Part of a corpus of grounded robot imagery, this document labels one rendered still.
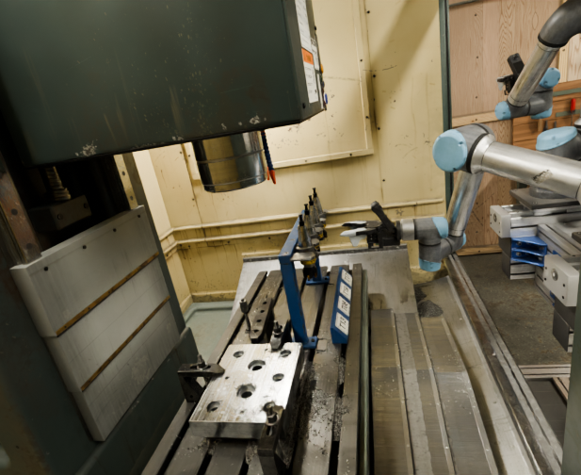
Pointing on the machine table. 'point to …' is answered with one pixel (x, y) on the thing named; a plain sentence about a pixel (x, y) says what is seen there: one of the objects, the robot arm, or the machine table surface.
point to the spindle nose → (231, 162)
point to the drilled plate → (206, 425)
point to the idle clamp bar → (262, 321)
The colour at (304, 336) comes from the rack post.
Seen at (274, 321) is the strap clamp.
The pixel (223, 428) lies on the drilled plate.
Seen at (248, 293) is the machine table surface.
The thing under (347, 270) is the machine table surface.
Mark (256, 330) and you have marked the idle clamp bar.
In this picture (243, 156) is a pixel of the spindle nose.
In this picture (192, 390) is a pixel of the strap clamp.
